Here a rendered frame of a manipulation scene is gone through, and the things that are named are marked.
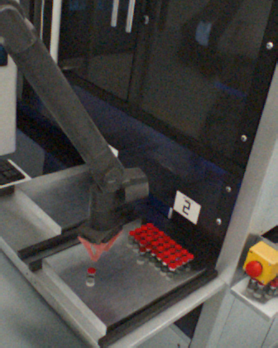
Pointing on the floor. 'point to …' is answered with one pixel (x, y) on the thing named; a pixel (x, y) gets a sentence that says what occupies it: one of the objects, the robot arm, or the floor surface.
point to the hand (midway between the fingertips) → (99, 253)
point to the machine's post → (243, 222)
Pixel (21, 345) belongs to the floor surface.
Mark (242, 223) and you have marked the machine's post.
